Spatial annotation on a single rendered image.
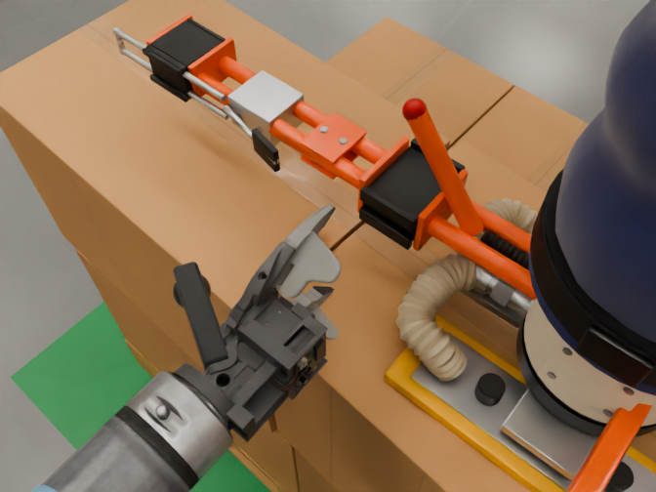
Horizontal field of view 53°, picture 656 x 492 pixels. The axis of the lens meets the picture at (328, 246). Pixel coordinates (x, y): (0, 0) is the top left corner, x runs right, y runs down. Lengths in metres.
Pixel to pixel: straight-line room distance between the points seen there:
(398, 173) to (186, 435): 0.35
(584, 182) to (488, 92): 1.18
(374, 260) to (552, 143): 0.83
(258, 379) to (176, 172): 0.42
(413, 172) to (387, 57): 1.01
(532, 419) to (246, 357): 0.29
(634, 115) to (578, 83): 2.19
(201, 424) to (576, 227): 0.33
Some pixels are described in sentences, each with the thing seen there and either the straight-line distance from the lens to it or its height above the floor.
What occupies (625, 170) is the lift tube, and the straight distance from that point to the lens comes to 0.45.
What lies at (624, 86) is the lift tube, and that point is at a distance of 0.43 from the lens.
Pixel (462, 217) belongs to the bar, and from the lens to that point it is 0.68.
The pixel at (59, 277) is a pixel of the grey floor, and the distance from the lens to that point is 2.07.
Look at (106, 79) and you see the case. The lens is 1.09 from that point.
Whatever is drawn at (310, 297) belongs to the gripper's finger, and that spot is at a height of 1.02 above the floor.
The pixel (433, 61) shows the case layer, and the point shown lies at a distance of 1.71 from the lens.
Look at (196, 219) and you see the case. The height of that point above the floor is 0.94.
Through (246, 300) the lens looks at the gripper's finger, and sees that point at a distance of 0.59.
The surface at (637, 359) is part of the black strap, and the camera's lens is 0.51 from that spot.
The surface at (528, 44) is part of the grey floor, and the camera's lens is 2.73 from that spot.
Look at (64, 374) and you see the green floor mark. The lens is 1.91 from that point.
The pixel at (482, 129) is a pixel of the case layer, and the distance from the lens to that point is 1.56.
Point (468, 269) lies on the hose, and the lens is 0.72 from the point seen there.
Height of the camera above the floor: 1.63
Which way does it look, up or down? 56 degrees down
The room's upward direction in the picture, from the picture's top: straight up
